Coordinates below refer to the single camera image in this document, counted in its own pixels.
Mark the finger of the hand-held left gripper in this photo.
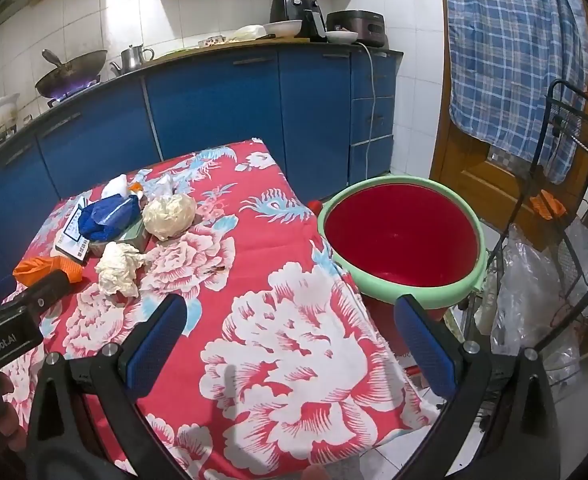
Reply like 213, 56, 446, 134
21, 270, 72, 311

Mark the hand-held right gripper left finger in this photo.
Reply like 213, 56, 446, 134
26, 292, 190, 480

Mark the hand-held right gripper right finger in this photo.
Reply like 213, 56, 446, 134
389, 294, 562, 480

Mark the white printed card packet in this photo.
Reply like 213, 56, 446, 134
53, 204, 91, 265

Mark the white paper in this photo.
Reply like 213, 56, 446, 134
95, 241, 147, 298

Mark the blue plastic bag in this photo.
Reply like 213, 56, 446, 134
76, 194, 141, 242

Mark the green box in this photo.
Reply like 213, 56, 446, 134
90, 220, 150, 256

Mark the white tissue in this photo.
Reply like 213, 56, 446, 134
100, 174, 130, 200

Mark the red bucket with green rim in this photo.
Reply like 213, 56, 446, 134
316, 176, 490, 323

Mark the cream paper ball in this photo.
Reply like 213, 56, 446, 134
142, 194, 197, 242

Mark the red floral tablecloth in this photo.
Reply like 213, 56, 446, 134
0, 137, 442, 480

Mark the wooden door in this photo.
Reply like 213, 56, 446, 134
429, 0, 588, 241

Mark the gas stove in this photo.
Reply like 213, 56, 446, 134
46, 80, 102, 108

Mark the dark wok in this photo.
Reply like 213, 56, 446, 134
35, 49, 109, 98

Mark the blue kitchen cabinet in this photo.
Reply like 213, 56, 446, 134
0, 42, 405, 306

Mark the steel kettle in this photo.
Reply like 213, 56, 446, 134
109, 44, 156, 77

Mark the blue plaid cloth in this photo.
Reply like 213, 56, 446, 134
444, 0, 588, 185

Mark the pale bag on counter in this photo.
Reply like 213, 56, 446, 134
229, 24, 267, 42

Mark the dark rice cooker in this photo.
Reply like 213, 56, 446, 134
325, 9, 390, 50

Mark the black air fryer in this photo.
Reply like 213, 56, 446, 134
269, 0, 327, 42

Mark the black wire rack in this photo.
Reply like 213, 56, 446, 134
461, 79, 588, 431

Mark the white power cable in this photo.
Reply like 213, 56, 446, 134
356, 42, 379, 183

